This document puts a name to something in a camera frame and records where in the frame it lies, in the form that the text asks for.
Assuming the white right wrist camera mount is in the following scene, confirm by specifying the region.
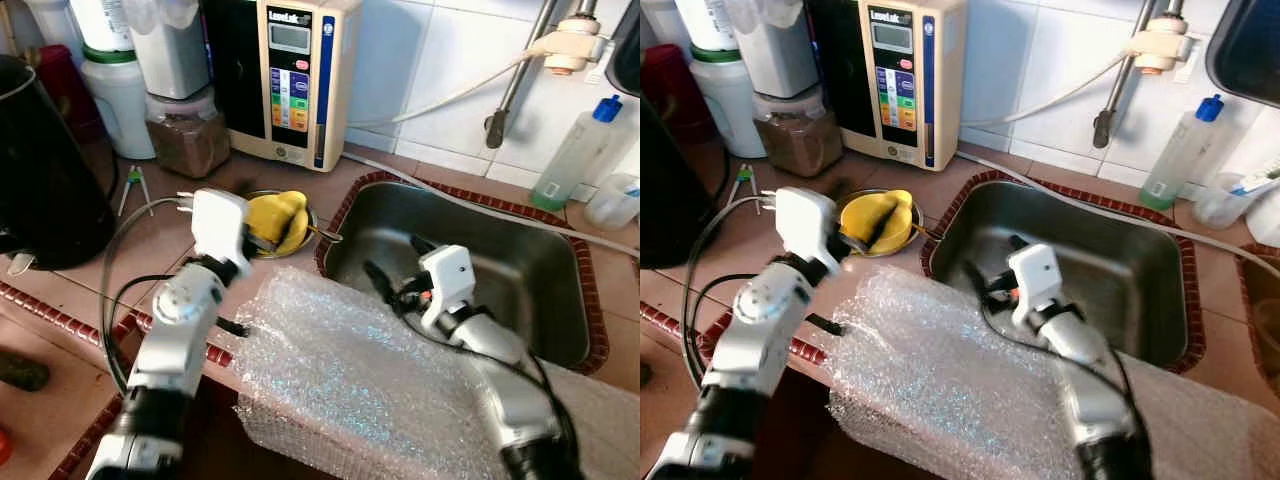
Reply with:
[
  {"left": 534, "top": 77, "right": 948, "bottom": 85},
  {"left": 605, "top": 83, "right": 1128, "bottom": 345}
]
[
  {"left": 1006, "top": 243, "right": 1064, "bottom": 307},
  {"left": 418, "top": 245, "right": 477, "bottom": 313}
]

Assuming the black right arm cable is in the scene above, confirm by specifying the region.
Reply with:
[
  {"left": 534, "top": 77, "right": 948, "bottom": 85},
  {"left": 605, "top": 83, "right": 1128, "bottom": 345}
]
[
  {"left": 982, "top": 285, "right": 1151, "bottom": 466},
  {"left": 395, "top": 285, "right": 583, "bottom": 471}
]

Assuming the white diverter hose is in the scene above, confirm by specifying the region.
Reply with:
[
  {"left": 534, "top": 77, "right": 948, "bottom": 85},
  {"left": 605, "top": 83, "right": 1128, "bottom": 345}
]
[
  {"left": 345, "top": 40, "right": 556, "bottom": 129},
  {"left": 958, "top": 38, "right": 1141, "bottom": 129}
]

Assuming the black electric kettle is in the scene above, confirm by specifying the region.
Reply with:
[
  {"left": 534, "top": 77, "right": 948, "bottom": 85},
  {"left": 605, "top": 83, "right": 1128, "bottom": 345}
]
[
  {"left": 640, "top": 95, "right": 723, "bottom": 269},
  {"left": 0, "top": 55, "right": 119, "bottom": 271}
]

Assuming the clear bubble wrap sheet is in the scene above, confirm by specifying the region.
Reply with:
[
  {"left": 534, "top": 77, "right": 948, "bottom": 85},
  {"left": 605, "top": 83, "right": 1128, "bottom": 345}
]
[
  {"left": 825, "top": 265, "right": 1151, "bottom": 480},
  {"left": 232, "top": 265, "right": 566, "bottom": 480}
]

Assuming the stainless steel sink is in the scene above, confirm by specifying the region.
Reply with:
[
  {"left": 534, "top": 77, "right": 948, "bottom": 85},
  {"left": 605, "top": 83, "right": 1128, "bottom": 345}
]
[
  {"left": 322, "top": 178, "right": 593, "bottom": 371},
  {"left": 1238, "top": 243, "right": 1280, "bottom": 396},
  {"left": 928, "top": 180, "right": 1191, "bottom": 369}
]

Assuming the dark green round object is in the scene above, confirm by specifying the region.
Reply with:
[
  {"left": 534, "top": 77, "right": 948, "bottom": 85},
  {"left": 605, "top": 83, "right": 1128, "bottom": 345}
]
[{"left": 0, "top": 350, "right": 51, "bottom": 393}]

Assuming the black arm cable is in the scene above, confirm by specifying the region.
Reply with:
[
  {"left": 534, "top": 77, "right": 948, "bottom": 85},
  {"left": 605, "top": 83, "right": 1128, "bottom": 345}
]
[
  {"left": 690, "top": 270, "right": 846, "bottom": 336},
  {"left": 982, "top": 285, "right": 1151, "bottom": 466},
  {"left": 395, "top": 285, "right": 583, "bottom": 471},
  {"left": 108, "top": 270, "right": 251, "bottom": 338}
]

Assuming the cream faucet diverter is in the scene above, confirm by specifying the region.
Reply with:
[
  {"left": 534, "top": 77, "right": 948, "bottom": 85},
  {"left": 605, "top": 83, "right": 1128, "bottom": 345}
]
[
  {"left": 1128, "top": 15, "right": 1194, "bottom": 76},
  {"left": 543, "top": 15, "right": 609, "bottom": 76}
]

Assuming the red plastic container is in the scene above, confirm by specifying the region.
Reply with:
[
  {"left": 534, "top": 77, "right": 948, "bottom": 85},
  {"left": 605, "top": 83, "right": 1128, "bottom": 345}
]
[
  {"left": 35, "top": 45, "right": 101, "bottom": 141},
  {"left": 642, "top": 45, "right": 707, "bottom": 136}
]

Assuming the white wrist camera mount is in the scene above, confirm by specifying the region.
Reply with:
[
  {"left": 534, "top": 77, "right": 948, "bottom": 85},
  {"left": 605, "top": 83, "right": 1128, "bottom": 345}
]
[
  {"left": 418, "top": 245, "right": 477, "bottom": 313},
  {"left": 1006, "top": 243, "right": 1064, "bottom": 307},
  {"left": 178, "top": 188, "right": 253, "bottom": 281},
  {"left": 765, "top": 187, "right": 843, "bottom": 276}
]

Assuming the brown powder jar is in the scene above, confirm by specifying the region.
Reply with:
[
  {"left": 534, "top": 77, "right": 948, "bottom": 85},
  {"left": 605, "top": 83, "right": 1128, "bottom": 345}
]
[
  {"left": 752, "top": 88, "right": 844, "bottom": 179},
  {"left": 145, "top": 88, "right": 233, "bottom": 179}
]

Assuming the grey left arm cable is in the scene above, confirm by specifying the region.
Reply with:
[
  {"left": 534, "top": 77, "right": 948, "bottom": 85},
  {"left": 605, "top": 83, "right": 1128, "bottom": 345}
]
[
  {"left": 98, "top": 197, "right": 191, "bottom": 396},
  {"left": 680, "top": 195, "right": 771, "bottom": 389}
]

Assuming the white container green band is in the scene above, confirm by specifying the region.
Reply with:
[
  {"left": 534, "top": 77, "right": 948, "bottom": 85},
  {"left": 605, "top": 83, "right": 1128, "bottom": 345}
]
[
  {"left": 68, "top": 0, "right": 158, "bottom": 161},
  {"left": 675, "top": 0, "right": 766, "bottom": 158}
]

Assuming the clear bottle blue cap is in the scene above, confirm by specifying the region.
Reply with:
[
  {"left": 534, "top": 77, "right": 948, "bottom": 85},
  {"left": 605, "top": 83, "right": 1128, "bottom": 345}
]
[
  {"left": 530, "top": 95, "right": 623, "bottom": 211},
  {"left": 1140, "top": 93, "right": 1226, "bottom": 211}
]

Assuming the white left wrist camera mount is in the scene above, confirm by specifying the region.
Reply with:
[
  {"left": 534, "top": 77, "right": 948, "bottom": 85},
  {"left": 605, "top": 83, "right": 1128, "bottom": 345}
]
[
  {"left": 765, "top": 187, "right": 843, "bottom": 276},
  {"left": 178, "top": 188, "right": 253, "bottom": 281}
]

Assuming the chrome gooseneck faucet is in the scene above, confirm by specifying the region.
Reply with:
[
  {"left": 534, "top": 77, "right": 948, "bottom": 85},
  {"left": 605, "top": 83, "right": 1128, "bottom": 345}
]
[
  {"left": 1092, "top": 0, "right": 1191, "bottom": 151},
  {"left": 485, "top": 0, "right": 601, "bottom": 151}
]

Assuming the small green handled tool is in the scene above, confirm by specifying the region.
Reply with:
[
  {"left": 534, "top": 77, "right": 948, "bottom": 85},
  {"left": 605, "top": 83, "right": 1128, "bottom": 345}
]
[
  {"left": 118, "top": 165, "right": 153, "bottom": 216},
  {"left": 728, "top": 163, "right": 763, "bottom": 216}
]

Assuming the yellow rag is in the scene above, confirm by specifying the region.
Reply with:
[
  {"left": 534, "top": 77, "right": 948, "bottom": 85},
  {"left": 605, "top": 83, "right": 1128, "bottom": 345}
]
[
  {"left": 247, "top": 190, "right": 311, "bottom": 253},
  {"left": 842, "top": 190, "right": 916, "bottom": 251}
]

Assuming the stainless steel bowl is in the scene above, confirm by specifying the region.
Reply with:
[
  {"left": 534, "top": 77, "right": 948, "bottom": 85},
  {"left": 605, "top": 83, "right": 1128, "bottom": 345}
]
[
  {"left": 243, "top": 188, "right": 319, "bottom": 259},
  {"left": 838, "top": 188, "right": 923, "bottom": 258}
]

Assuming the dark blue plastic tray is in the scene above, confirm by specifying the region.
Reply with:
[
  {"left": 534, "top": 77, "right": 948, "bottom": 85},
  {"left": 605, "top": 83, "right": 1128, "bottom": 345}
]
[
  {"left": 605, "top": 0, "right": 641, "bottom": 96},
  {"left": 1205, "top": 0, "right": 1280, "bottom": 109}
]

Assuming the white labelled detergent bottle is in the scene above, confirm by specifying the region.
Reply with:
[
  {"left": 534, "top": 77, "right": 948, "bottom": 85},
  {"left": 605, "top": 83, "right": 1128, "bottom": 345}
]
[{"left": 1245, "top": 185, "right": 1280, "bottom": 246}]

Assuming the beige textured cloth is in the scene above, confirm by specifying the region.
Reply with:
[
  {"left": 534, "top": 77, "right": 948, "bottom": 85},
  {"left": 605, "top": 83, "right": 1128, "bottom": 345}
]
[
  {"left": 1110, "top": 350, "right": 1280, "bottom": 480},
  {"left": 540, "top": 355, "right": 641, "bottom": 480}
]

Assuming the cream water ionizer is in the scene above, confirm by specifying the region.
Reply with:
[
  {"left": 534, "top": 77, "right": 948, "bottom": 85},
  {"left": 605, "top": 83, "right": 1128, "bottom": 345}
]
[
  {"left": 205, "top": 0, "right": 364, "bottom": 173},
  {"left": 808, "top": 0, "right": 969, "bottom": 171}
]

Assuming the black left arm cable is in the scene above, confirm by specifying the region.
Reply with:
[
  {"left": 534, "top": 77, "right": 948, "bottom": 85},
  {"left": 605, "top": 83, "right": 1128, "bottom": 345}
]
[
  {"left": 108, "top": 270, "right": 251, "bottom": 338},
  {"left": 690, "top": 270, "right": 846, "bottom": 336}
]

